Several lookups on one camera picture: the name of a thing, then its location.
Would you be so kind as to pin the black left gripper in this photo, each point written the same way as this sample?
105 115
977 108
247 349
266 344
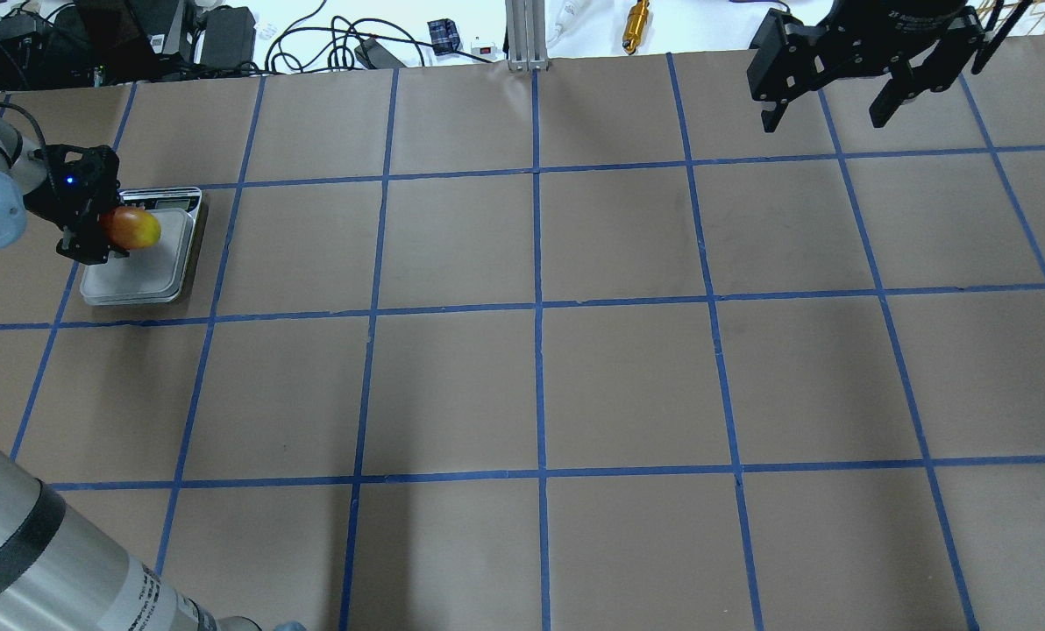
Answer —
46 198

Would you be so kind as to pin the gold metal cylinder tool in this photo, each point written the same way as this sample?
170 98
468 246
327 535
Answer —
635 26

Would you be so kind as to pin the black electronics box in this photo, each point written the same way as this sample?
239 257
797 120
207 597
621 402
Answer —
228 37

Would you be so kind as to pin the black power adapter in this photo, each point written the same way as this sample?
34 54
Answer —
371 54

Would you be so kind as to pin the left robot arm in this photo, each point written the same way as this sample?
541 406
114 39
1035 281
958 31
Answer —
58 571

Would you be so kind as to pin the aluminium frame post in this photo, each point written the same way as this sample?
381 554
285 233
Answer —
525 41

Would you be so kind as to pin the silver digital kitchen scale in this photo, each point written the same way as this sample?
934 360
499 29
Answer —
158 273

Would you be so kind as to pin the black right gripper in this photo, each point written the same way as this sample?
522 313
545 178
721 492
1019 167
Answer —
901 19

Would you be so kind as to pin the red yellow mango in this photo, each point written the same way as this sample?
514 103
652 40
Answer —
131 228

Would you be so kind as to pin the small blue black box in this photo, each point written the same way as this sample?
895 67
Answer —
444 37

